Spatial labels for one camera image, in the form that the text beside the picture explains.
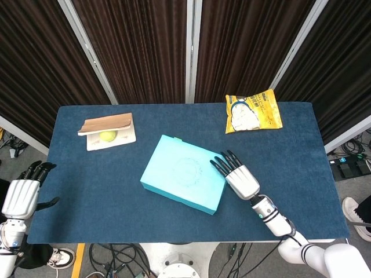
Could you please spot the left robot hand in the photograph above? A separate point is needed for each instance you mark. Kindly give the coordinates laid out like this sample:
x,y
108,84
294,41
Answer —
x,y
20,197

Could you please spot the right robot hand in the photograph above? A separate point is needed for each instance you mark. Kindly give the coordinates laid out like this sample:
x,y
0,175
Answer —
x,y
242,181

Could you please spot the light blue cardboard box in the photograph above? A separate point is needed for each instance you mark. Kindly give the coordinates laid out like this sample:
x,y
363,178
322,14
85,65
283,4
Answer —
x,y
179,173

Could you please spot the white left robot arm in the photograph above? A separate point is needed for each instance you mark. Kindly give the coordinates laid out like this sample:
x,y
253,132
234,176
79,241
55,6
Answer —
x,y
11,231

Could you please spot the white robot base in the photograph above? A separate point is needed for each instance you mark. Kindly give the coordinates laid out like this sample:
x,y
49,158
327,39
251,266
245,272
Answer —
x,y
179,260

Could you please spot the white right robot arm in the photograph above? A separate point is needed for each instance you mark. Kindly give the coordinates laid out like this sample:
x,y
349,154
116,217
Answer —
x,y
275,220

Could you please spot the brown and white book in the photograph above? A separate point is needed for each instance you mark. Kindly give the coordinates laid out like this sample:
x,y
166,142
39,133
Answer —
x,y
110,121

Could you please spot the black trouser leg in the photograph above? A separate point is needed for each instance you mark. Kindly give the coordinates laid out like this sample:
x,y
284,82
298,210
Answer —
x,y
34,257
365,208

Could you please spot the dark blue table cloth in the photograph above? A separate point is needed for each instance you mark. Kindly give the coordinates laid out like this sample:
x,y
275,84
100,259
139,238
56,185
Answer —
x,y
87,188

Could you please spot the yellow snack bag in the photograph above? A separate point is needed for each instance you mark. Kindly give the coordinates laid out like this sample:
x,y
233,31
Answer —
x,y
269,116

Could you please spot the white and black sneaker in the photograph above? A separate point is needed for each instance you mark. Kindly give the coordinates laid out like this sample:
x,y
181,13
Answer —
x,y
62,257

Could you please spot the yellow floor tape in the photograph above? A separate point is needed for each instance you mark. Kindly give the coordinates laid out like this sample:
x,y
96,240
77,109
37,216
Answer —
x,y
78,260

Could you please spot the yellow-green tennis ball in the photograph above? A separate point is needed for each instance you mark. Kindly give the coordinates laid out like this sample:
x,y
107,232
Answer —
x,y
107,136

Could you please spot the plain white shoe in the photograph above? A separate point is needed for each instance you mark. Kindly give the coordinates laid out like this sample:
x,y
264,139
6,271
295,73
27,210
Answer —
x,y
352,211

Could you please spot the dark brown pleated screen panel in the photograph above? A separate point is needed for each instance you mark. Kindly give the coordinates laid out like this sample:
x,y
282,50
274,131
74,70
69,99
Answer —
x,y
34,72
139,52
246,49
342,72

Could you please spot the white screen frame rail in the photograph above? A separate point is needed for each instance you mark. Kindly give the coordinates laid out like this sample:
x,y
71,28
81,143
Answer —
x,y
347,133
23,134

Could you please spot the white screen frame post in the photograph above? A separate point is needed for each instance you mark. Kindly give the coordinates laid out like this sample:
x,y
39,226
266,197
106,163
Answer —
x,y
87,47
301,37
192,43

